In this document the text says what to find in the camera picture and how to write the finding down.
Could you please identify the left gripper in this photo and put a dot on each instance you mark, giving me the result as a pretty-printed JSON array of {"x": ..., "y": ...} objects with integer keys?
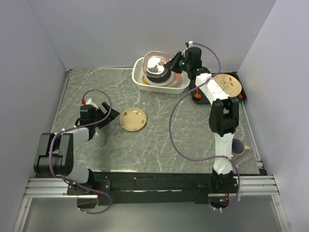
[{"x": 113, "y": 114}]

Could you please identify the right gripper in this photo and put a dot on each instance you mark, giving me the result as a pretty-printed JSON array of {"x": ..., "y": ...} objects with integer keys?
[{"x": 172, "y": 64}]

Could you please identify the cream plate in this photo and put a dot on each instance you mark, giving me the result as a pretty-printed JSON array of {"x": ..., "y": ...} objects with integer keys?
[{"x": 176, "y": 78}]

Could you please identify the black glossy saucer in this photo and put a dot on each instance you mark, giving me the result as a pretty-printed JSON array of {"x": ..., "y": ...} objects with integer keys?
[{"x": 160, "y": 79}]

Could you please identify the white scalloped bowl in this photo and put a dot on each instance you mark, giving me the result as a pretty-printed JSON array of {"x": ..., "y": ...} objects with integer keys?
[{"x": 163, "y": 84}]

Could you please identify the clear glass saucer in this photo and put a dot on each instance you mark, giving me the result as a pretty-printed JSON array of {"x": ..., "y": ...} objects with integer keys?
[{"x": 153, "y": 63}]

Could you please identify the small beige saucer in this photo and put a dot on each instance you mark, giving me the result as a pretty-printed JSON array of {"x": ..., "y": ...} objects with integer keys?
[{"x": 133, "y": 119}]

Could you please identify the orange woven tray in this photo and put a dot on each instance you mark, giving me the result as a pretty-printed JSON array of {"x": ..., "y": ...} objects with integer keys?
[{"x": 144, "y": 81}]

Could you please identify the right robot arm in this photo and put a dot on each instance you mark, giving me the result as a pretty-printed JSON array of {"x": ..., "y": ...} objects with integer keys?
[{"x": 224, "y": 115}]

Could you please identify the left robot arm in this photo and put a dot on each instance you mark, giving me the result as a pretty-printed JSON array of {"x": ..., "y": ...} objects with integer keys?
[{"x": 55, "y": 153}]

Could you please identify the white perforated plastic bin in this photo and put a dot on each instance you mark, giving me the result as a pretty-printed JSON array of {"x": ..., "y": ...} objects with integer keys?
[{"x": 176, "y": 89}]

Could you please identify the orange plastic spoon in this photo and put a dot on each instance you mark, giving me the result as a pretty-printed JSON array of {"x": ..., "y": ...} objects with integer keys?
[{"x": 197, "y": 95}]

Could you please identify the black serving tray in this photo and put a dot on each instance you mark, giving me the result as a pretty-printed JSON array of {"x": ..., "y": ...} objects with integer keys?
[{"x": 241, "y": 97}]

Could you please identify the floral peach plate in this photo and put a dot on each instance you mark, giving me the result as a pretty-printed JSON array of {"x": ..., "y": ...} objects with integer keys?
[{"x": 229, "y": 84}]

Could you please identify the pink purple mug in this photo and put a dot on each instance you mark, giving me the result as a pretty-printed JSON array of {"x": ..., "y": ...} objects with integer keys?
[{"x": 239, "y": 148}]

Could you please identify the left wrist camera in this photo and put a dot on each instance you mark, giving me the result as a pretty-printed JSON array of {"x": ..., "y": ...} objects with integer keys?
[{"x": 89, "y": 102}]

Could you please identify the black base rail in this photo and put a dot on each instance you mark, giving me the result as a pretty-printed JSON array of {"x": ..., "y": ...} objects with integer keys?
[{"x": 122, "y": 188}]

